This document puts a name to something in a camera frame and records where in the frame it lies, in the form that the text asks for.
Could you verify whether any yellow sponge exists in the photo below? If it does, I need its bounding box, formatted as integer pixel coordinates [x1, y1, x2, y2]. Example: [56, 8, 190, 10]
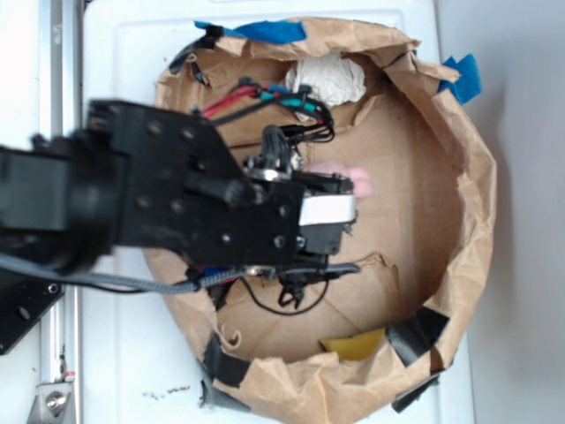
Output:
[319, 328, 386, 360]

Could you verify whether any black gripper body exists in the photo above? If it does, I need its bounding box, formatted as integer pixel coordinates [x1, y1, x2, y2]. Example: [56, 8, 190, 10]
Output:
[87, 100, 357, 269]

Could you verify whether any black tape piece left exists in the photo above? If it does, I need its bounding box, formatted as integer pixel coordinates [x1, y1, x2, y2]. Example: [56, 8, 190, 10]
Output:
[203, 333, 251, 388]

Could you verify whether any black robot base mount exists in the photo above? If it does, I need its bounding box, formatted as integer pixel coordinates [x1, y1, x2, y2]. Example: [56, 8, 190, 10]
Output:
[0, 269, 63, 356]

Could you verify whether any metal corner bracket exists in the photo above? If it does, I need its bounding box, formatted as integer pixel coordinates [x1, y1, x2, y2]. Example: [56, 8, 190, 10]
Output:
[26, 382, 76, 424]

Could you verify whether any brown paper bag bin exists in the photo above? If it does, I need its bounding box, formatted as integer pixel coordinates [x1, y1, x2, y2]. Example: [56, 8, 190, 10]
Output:
[155, 18, 496, 423]

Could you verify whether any pink plush bunny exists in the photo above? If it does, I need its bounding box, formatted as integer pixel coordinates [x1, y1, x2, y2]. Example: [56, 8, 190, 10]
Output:
[306, 160, 374, 199]

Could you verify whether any white plastic tray lid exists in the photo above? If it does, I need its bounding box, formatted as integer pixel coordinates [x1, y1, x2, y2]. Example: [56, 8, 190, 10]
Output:
[79, 0, 476, 424]

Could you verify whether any blue tape strip top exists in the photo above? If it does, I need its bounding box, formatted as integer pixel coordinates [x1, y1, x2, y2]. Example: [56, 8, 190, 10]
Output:
[194, 20, 307, 44]

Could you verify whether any red and black wire bundle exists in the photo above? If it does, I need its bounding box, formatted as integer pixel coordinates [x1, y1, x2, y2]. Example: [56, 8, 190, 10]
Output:
[189, 77, 336, 142]

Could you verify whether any grey braided cable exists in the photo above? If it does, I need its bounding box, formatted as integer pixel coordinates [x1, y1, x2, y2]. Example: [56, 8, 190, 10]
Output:
[0, 254, 361, 295]

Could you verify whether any aluminium rail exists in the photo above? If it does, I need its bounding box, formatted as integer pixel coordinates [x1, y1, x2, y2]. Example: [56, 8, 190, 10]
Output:
[39, 1, 86, 423]

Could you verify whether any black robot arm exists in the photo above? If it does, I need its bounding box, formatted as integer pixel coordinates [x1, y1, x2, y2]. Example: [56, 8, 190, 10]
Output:
[1, 101, 357, 275]

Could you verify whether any blue tape strip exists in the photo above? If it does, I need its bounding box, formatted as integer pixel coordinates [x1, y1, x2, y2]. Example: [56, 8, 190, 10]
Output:
[194, 20, 307, 44]
[438, 54, 482, 105]

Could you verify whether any black tape piece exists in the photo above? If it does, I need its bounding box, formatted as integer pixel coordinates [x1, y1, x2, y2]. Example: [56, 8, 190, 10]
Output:
[203, 333, 251, 388]
[386, 307, 450, 367]

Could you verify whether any white crumpled paper ball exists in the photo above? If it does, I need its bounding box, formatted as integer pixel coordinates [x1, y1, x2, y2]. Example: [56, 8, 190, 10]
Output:
[282, 53, 366, 120]

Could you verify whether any black tape piece right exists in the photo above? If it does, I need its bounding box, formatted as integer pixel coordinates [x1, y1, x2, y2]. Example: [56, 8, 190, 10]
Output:
[386, 307, 450, 367]

